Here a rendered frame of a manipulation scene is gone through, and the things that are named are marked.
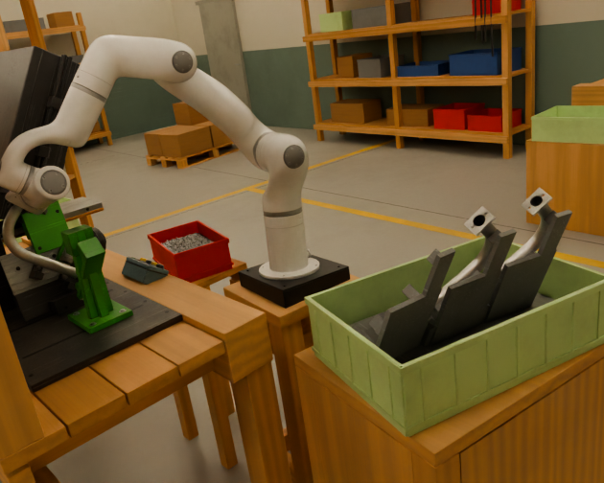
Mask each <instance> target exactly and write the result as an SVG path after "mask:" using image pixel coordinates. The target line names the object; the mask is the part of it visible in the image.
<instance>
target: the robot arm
mask: <svg viewBox="0 0 604 483"><path fill-rule="evenodd" d="M121 77H127V78H138V79H149V80H154V81H155V82H156V83H158V84H159V85H160V86H161V87H162V88H164V89H165V90H166V91H168V92H169V93H171V94H172V95H174V96H175V97H177V98H178V99H180V100H181V101H183V102H184V103H186V104H187V105H189V106H190V107H192V108H193V109H195V110H196V111H198V112H199V113H200V114H202V115H203V116H204V117H205V118H207V119H208V120H209V121H210V122H212V123H213V124H214V125H215V126H217V127H218V128H219V129H220V130H221V131H223V132H224V133H225V134H226V135H227V136H228V137H229V138H230V139H231V140H232V142H233V143H234V144H235V145H236V146H237V148H238V149H239V150H240V151H241V152H242V153H243V155H244V156H245V157H246V158H247V159H248V160H249V161H250V162H251V163H252V164H253V165H254V166H255V167H257V168H258V169H260V170H262V171H265V172H268V184H267V188H266V190H265V192H264V194H263V198H262V205H263V213H264V221H265V229H266V237H267V252H268V259H269V262H267V263H265V264H263V265H261V266H260V268H259V273H260V275H261V276H262V277H264V278H267V279H270V280H292V279H298V278H302V277H306V276H309V275H311V274H313V273H315V272H317V271H318V270H319V261H318V260H316V259H314V258H311V252H310V250H309V249H307V245H306V237H305V227H304V218H303V208H302V199H301V191H302V187H303V184H304V181H305V179H306V175H307V172H308V168H309V157H308V153H307V150H306V147H305V145H304V144H303V142H302V141H301V140H300V139H299V138H297V137H295V136H293V135H290V134H286V133H279V132H274V131H273V130H271V129H269V128H268V127H266V126H265V125H264V124H262V123H261V122H260V121H259V120H258V118H257V117H256V116H255V115H254V114H253V112H252V111H251V110H250V109H249V108H248V107H247V106H246V105H245V104H244V103H243V102H242V101H241V100H240V99H239V98H238V97H237V96H236V95H235V94H234V93H232V92H231V91H230V90H229V89H228V88H227V87H225V86H224V85H223V84H221V83H220V82H219V81H217V80H215V79H214V78H212V77H210V76H209V75H207V74H206V73H204V72H202V71H201V70H199V69H198V68H197V57H196V55H195V53H194V51H193V50H192V49H191V48H190V47H189V46H187V45H186V44H184V43H181V42H178V41H174V40H169V39H164V38H155V37H139V36H128V35H116V34H111V35H104V36H101V37H98V38H97V39H95V40H94V41H93V42H92V43H91V44H90V46H89V47H88V49H87V51H86V53H85V55H84V57H83V59H82V61H81V64H80V67H79V69H78V71H77V73H76V75H75V77H74V79H73V81H72V83H71V85H70V87H69V89H68V92H67V94H66V96H65V99H64V101H63V103H62V105H61V107H60V110H59V112H58V115H57V117H56V119H55V120H54V121H53V122H52V123H51V124H49V125H47V126H41V127H37V128H34V129H31V130H28V131H26V132H24V133H22V134H20V135H19V136H17V137H16V138H15V139H14V140H12V142H11V143H10V144H9V146H8V147H7V149H6V151H5V153H4V155H3V157H2V159H1V161H0V187H2V188H1V190H0V193H1V194H2V195H4V196H5V199H6V200H7V201H8V202H7V203H9V205H8V207H9V208H11V207H12V206H13V204H14V205H17V206H19V207H21V208H23V210H22V212H21V214H22V215H23V214H25V213H26V212H27V213H33V214H35V215H40V214H43V215H46V214H47V212H48V211H47V207H48V206H49V205H51V204H52V203H54V202H56V201H58V200H59V199H61V198H63V197H65V196H66V195H67V194H68V192H69V190H70V179H69V176H68V175H67V173H66V172H65V171H64V170H62V169H61V168H59V167H56V166H46V167H43V168H41V169H40V168H36V167H33V166H31V165H28V164H26V163H24V159H25V157H26V155H27V153H28V152H29V151H30V150H32V149H33V148H35V147H37V146H40V145H45V144H57V145H63V146H67V147H73V148H80V147H82V146H84V144H85V143H86V142H87V140H88V138H89V136H90V134H91V132H92V130H93V128H94V125H95V124H96V122H97V120H98V118H99V116H100V114H101V112H102V110H103V108H104V106H105V102H106V100H107V98H108V96H109V94H110V92H111V89H112V87H113V85H114V83H115V81H116V80H117V79H118V78H121Z"/></svg>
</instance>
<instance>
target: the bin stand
mask: <svg viewBox="0 0 604 483"><path fill-rule="evenodd" d="M231 262H233V263H234V265H232V267H233V268H232V269H229V270H226V271H224V272H221V273H218V274H215V275H212V276H209V277H206V278H203V279H200V280H197V281H194V282H192V284H194V285H197V286H199V287H202V288H206V289H208V290H211V289H210V285H212V284H214V283H216V282H218V281H220V280H222V279H224V278H227V277H232V279H230V280H229V281H230V285H232V284H234V283H236V282H239V281H240V277H239V271H241V270H244V269H247V266H246V263H245V262H242V261H239V260H236V259H233V258H231ZM202 380H203V384H204V389H205V393H206V398H207V402H208V406H209V411H210V415H211V420H212V424H213V429H214V432H215V437H216V441H217V446H218V450H219V455H220V459H221V464H222V465H223V466H224V467H226V468H227V469H228V470H229V469H231V468H232V467H234V466H235V465H236V464H238V460H237V455H236V451H235V447H234V442H233V437H232V432H231V428H230V424H229V419H228V416H229V415H231V414H232V413H234V412H235V408H234V403H233V399H232V394H231V389H230V384H229V380H228V379H226V378H224V377H222V376H221V375H219V374H217V373H215V372H213V371H211V372H210V373H208V374H206V375H204V376H203V377H202ZM174 400H175V404H176V408H177V412H178V417H179V421H180V424H181V428H182V432H183V436H184V437H185V438H186V439H188V440H189V441H191V440H192V439H194V438H195V437H197V436H198V431H197V423H196V419H195V415H194V411H193V407H192V403H191V399H190V394H189V390H188V386H187V385H186V386H184V387H182V388H181V389H179V390H177V391H175V392H174Z"/></svg>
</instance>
